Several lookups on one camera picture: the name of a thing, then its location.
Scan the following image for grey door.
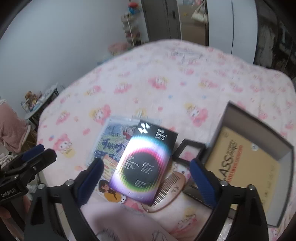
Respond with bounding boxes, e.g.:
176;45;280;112
141;0;181;44

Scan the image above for black cardboard box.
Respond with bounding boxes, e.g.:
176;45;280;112
205;101;295;227

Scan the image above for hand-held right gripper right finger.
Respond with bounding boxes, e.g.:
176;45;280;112
189;158;269;241

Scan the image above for wooden comb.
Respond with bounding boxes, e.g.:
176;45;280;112
141;170;193;212

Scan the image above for pink basket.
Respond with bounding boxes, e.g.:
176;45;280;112
108;42;128;55

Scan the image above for black rainbow screen protector packet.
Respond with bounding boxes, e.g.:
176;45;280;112
109;119;179;205

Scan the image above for pink garment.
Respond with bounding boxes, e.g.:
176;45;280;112
0;99;32;154

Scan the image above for small black frame box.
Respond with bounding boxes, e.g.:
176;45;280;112
171;138;207;165

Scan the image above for person's left hand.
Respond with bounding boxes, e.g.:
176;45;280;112
0;196;31;220

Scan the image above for dark grey wallet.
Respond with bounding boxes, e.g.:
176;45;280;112
183;184;204;200

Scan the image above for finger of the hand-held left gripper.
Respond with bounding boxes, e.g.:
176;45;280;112
13;149;57;183
0;144;46;173

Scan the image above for red and blue toy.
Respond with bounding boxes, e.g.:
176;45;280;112
128;2;141;15

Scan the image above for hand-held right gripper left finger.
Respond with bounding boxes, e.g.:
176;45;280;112
23;159;104;241

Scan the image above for small side table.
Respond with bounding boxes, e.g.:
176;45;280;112
21;82;61;127

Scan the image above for beige handbag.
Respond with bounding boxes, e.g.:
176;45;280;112
191;4;208;23

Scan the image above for wire clothes hangers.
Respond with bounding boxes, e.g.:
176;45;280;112
169;47;204;65

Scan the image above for pink printed cloth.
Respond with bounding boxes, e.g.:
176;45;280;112
80;199;185;241

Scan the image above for pink printed blanket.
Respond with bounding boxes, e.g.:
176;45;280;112
37;39;296;241

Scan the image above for cluttered storage shelf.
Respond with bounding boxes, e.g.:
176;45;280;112
254;9;296;78

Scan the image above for cartoon bead kit packet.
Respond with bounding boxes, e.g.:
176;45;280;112
85;116;162;168

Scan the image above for white shelf rack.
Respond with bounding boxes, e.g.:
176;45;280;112
120;13;143;50

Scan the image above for sticker sheet pack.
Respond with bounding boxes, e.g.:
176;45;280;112
92;154;131;204

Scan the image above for white wardrobe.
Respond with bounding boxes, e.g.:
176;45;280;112
205;0;258;66

